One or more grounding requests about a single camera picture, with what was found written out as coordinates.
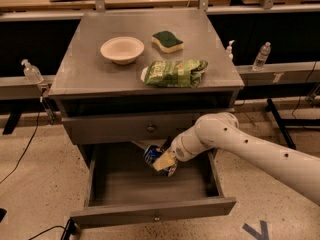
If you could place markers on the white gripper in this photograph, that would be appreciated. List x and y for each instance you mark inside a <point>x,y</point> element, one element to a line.
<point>179,149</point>

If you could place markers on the hand sanitizer pump bottle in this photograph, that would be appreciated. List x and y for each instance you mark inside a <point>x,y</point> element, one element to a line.
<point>31,72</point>

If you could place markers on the small white pump bottle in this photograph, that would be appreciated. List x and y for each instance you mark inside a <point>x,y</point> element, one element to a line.
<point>229,49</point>

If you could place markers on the white cloth under drawer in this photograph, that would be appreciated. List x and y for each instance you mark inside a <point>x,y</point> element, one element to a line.
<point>141,145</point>

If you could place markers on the open grey middle drawer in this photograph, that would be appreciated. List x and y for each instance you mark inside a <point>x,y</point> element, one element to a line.
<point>123,189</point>

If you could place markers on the green chip bag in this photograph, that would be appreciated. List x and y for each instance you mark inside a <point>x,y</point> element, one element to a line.
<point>174,74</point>

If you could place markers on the green yellow sponge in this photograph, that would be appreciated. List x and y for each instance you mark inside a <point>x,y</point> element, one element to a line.
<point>167,42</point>

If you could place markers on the clear plastic water bottle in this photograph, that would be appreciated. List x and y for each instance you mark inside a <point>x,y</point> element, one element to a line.
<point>261,57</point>

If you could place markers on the blue pepsi can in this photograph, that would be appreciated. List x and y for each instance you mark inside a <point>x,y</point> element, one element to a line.
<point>150,159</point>

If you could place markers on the white paper bowl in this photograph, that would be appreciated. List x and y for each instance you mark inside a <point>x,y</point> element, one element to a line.
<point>122,50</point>

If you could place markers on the grey top drawer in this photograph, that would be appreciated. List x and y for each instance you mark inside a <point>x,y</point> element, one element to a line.
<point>115,128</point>

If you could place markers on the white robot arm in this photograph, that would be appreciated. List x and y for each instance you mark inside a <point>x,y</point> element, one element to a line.
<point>297,170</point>

